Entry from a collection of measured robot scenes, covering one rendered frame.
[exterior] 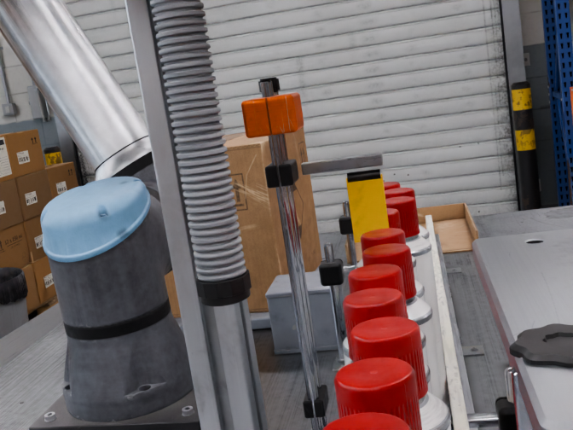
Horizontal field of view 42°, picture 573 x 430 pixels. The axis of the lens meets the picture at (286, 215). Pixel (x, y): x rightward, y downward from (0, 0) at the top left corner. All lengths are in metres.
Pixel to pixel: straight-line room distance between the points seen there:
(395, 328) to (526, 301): 0.17
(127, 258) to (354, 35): 4.24
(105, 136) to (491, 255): 0.73
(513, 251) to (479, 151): 4.71
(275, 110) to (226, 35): 4.54
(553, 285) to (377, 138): 4.77
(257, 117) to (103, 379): 0.35
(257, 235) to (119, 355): 0.43
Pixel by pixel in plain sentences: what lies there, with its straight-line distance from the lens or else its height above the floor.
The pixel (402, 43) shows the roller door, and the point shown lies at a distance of 4.92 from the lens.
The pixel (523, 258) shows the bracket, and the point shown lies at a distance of 0.23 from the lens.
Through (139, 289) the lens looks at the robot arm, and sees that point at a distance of 0.80.
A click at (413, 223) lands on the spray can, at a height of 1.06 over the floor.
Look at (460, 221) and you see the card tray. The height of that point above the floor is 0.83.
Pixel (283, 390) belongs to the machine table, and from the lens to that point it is 0.96.
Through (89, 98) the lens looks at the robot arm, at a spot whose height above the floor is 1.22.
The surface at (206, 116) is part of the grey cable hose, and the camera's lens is 0.45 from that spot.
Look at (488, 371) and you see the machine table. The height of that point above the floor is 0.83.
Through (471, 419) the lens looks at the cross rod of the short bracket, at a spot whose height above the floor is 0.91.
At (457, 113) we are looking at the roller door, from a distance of 4.94.
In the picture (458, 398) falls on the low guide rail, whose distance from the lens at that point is 0.69.
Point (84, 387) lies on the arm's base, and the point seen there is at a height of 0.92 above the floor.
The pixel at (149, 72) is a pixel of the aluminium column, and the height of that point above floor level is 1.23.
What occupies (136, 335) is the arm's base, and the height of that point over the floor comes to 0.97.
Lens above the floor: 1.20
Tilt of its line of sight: 10 degrees down
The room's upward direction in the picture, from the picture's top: 8 degrees counter-clockwise
